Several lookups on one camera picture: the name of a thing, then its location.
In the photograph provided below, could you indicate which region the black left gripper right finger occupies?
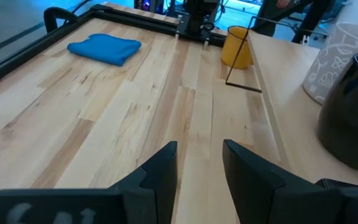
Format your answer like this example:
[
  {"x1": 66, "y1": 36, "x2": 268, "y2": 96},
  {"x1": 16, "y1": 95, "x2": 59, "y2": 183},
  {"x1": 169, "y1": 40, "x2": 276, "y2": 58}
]
[{"x1": 222, "y1": 139, "x2": 344, "y2": 224}]

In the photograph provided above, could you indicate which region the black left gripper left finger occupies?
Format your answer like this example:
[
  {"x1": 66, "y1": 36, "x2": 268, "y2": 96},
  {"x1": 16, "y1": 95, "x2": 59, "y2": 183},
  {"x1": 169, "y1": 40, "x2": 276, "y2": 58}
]
[{"x1": 109, "y1": 141, "x2": 178, "y2": 224}]

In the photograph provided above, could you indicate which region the black mug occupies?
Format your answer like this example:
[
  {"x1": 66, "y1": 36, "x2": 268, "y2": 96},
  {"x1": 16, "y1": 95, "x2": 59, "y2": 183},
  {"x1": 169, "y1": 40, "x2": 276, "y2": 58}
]
[{"x1": 317, "y1": 51, "x2": 358, "y2": 172}]

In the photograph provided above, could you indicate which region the grey floral patterned mug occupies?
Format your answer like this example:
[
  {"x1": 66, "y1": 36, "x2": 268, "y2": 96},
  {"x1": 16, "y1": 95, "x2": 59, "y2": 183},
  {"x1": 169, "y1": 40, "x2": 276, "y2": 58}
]
[{"x1": 302, "y1": 21, "x2": 358, "y2": 105}]

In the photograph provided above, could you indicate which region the wooden shelf with black legs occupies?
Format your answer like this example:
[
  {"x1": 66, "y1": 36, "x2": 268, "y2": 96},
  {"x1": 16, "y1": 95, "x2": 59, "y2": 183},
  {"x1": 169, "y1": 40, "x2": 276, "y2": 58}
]
[{"x1": 224, "y1": 15, "x2": 358, "y2": 189}]

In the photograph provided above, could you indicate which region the blue folded cloth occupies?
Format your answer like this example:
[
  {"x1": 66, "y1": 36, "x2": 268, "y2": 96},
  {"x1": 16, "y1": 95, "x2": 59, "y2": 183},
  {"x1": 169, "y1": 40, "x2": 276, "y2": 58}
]
[{"x1": 67, "y1": 33, "x2": 142, "y2": 67}]

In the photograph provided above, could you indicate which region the yellow glass mug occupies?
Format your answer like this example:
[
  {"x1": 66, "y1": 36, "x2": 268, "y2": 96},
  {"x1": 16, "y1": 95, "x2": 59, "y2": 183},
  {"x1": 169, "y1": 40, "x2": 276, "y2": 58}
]
[{"x1": 220, "y1": 26, "x2": 255, "y2": 70}]

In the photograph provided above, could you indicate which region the computer tower with lights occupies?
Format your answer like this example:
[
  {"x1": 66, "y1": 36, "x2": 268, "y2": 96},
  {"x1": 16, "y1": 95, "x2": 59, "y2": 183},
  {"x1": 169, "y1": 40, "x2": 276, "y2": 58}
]
[{"x1": 134, "y1": 0, "x2": 164, "y2": 14}]

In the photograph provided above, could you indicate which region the person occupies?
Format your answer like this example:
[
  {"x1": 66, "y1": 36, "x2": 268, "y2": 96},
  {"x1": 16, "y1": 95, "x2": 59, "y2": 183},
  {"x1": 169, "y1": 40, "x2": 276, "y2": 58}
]
[{"x1": 255, "y1": 0, "x2": 336, "y2": 44}]

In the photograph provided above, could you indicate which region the black aluminium table frame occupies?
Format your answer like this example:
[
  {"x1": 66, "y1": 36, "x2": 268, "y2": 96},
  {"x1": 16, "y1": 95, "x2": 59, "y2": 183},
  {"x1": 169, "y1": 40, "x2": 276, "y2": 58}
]
[{"x1": 0, "y1": 2, "x2": 229, "y2": 91}]

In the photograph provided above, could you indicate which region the black cable loop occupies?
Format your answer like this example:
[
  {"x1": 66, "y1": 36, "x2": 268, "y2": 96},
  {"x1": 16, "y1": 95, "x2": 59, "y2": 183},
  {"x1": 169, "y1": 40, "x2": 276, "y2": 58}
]
[{"x1": 43, "y1": 6, "x2": 80, "y2": 34}]

